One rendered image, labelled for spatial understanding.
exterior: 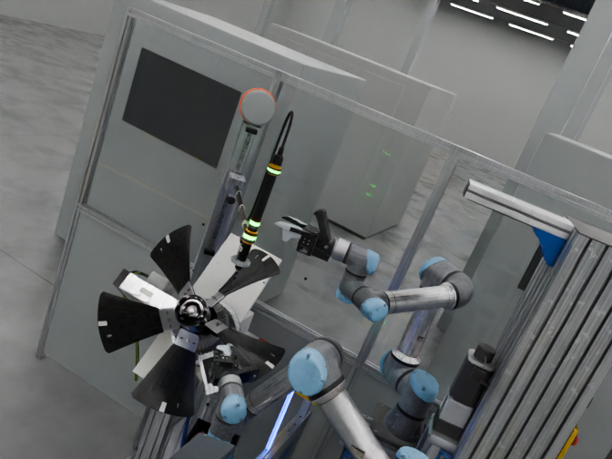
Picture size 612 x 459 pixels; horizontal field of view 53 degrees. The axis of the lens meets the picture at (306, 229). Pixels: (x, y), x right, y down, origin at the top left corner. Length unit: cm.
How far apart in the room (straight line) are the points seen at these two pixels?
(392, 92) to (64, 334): 541
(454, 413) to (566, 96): 434
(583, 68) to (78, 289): 454
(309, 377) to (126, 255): 184
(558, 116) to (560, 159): 172
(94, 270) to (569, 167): 300
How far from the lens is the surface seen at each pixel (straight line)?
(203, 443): 165
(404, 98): 791
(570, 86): 604
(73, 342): 374
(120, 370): 357
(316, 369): 168
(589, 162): 435
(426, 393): 232
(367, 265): 200
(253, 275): 226
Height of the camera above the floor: 227
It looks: 17 degrees down
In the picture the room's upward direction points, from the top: 22 degrees clockwise
